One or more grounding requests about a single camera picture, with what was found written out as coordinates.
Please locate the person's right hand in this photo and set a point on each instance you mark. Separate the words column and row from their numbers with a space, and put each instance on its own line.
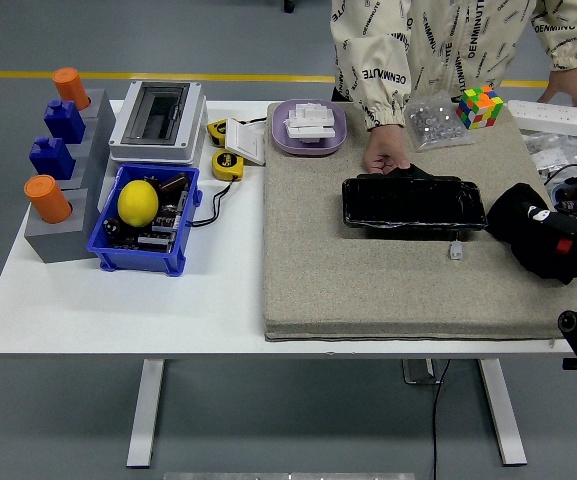
column 387, row 147

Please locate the person's left hand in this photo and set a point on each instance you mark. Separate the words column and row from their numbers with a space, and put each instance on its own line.
column 573, row 85

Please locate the person's right forearm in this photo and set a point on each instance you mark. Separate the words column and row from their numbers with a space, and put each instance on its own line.
column 380, row 85

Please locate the person's left forearm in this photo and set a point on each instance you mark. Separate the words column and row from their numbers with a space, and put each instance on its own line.
column 570, row 37

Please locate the white power strip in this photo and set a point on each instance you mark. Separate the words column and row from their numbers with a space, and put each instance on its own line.
column 558, row 117

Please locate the blue-grey tray of components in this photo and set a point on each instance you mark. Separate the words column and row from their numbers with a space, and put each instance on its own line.
column 565, row 202

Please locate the clear bag of metal nuts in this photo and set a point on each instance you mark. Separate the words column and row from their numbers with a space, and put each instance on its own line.
column 435, row 125

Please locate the clear plastic bags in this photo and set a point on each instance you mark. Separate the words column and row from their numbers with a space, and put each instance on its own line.
column 548, row 150

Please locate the colourful puzzle cube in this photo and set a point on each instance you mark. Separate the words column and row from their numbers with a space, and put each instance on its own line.
column 479, row 107

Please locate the purple bowl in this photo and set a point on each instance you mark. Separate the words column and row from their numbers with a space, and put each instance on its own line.
column 280, row 140

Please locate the person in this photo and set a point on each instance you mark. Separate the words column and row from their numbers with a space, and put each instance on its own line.
column 443, row 40

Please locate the grey-brown mat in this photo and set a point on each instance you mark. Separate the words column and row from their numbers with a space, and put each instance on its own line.
column 318, row 250

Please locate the small white connector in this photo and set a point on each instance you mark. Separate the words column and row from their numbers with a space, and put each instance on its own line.
column 456, row 251

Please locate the black table control box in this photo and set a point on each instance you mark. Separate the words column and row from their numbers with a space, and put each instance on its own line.
column 569, row 364

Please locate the yellow tape measure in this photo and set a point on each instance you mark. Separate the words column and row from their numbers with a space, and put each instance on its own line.
column 216, row 131
column 225, row 162

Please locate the black chair wheel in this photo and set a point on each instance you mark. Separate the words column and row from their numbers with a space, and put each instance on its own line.
column 289, row 6

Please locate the white table leg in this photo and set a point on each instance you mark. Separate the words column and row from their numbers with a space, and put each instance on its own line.
column 145, row 415
column 505, row 425

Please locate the circuit board with capacitors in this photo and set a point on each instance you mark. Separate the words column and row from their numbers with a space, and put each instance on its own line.
column 160, row 232

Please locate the yellow lemon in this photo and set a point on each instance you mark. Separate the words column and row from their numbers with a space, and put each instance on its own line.
column 138, row 202

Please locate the white electrical box grey cover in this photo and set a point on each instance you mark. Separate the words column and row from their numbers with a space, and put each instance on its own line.
column 128, row 145

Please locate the blue plastic bin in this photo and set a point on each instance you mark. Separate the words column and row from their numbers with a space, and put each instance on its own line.
column 138, row 259

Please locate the orange cylinder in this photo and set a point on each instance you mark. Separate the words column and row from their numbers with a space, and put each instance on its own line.
column 70, row 87
column 48, row 200

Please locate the blue block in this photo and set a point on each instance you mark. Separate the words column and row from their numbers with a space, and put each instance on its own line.
column 65, row 122
column 53, row 159

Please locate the grey stepped block holder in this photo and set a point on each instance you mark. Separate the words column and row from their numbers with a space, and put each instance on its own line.
column 63, row 242

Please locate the white switch parts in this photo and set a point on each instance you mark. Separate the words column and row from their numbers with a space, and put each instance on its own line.
column 310, row 122

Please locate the white wall switch plate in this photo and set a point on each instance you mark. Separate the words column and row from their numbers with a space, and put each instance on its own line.
column 248, row 145

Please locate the metal bracket under table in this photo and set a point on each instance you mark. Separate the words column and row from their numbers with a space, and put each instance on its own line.
column 415, row 372

